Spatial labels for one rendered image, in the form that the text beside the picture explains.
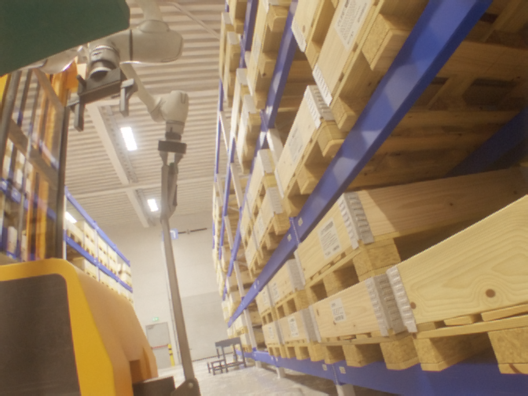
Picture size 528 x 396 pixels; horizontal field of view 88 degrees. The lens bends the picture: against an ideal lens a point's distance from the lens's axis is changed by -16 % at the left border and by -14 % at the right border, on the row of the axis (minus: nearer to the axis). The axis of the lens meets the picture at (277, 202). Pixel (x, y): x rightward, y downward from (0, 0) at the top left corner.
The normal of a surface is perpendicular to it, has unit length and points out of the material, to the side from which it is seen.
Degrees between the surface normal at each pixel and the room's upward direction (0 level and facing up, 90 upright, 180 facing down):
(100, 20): 180
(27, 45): 180
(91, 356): 90
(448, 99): 90
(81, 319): 90
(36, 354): 90
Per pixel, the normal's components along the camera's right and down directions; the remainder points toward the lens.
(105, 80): -0.07, -0.36
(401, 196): 0.19, -0.42
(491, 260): -0.95, 0.14
